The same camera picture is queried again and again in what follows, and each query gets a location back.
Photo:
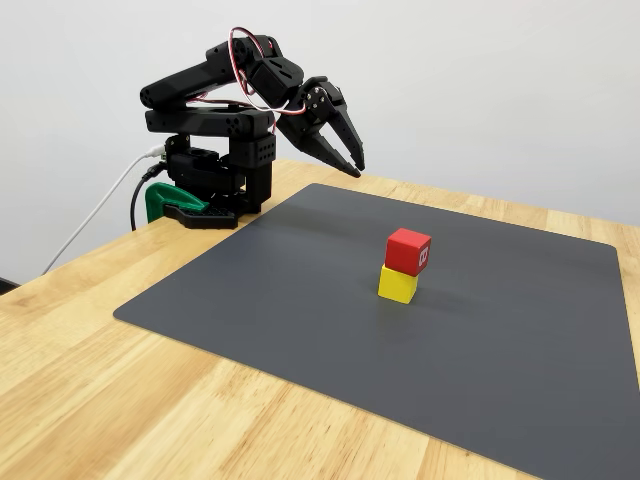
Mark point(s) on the green table clamp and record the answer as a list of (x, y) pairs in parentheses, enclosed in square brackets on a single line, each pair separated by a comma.
[(165, 197)]

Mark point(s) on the dark grey mat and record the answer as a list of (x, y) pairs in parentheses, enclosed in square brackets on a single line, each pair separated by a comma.
[(300, 300)]

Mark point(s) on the black furniture piece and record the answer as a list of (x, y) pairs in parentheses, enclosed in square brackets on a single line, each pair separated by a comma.
[(7, 286)]

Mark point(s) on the red wooden cube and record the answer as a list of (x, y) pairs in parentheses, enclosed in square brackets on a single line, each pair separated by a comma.
[(402, 252)]

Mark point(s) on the yellow wooden cube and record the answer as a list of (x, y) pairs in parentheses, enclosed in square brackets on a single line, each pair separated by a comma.
[(395, 287)]

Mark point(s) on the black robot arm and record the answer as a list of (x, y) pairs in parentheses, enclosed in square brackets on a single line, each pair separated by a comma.
[(200, 120)]

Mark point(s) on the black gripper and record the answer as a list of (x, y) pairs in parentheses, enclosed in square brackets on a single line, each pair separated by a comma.
[(314, 119)]

